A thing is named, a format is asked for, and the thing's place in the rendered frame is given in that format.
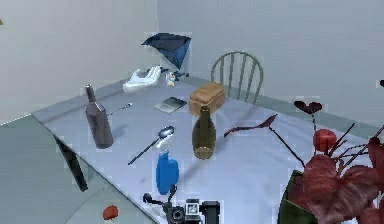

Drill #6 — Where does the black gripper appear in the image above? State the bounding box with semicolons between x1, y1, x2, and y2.
142;183;187;224

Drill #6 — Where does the blue spray bottle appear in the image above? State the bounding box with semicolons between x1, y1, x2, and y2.
155;137;180;196

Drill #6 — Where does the red tomato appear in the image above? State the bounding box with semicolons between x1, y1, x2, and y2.
102;204;120;221

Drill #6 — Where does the olive green glass bottle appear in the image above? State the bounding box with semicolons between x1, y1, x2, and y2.
191;105;217;160

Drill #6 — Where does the grey flat book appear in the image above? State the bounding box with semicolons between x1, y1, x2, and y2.
153;96;188;115

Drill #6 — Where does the small silver fork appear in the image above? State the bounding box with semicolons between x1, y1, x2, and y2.
106;102;133;117

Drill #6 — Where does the dark grey glass bottle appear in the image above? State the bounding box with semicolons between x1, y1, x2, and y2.
83;83;115;150

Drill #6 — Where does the pale blue dining table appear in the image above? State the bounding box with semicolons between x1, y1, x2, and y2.
30;75;384;224

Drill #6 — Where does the brown bread loaf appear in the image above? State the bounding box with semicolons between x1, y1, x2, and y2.
188;82;227;117

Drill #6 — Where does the white dish rack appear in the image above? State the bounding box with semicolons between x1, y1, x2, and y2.
122;65;163;94

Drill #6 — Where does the small white orange shaker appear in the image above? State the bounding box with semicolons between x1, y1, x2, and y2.
166;71;177;88

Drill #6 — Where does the red leaved house plant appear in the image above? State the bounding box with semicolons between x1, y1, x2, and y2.
223;79;384;224

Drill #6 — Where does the silver spoon with black handle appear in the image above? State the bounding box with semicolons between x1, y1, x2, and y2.
127;125;176;166

